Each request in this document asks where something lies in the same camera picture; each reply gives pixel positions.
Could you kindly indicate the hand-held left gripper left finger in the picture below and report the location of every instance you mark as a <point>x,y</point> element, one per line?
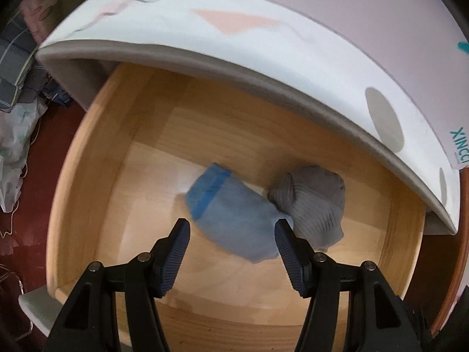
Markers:
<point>176,260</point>

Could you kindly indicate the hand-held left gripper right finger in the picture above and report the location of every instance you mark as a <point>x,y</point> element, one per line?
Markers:
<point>289,260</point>

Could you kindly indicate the grey sock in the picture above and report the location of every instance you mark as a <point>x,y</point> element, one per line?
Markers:
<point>315,205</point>

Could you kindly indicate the light blue underwear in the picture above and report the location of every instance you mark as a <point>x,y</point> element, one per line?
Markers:
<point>234,220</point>

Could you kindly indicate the wooden drawer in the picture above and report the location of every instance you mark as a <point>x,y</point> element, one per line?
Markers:
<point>146,154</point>

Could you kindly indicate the white cardboard box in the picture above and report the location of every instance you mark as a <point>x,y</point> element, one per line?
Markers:
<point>348,7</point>

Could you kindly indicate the white plastic bag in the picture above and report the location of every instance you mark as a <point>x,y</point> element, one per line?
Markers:
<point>14,135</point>

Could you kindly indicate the dark blue cloth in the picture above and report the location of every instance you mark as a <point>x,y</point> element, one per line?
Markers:
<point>55,93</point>

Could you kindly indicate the white patterned table cover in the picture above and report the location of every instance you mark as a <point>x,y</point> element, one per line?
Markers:
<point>183,14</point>

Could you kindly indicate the grey plaid cloth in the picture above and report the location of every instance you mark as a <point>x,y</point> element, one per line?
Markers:
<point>14,66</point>

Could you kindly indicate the pink patterned cushion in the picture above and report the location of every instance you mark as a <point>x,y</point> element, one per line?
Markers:
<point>40,11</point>

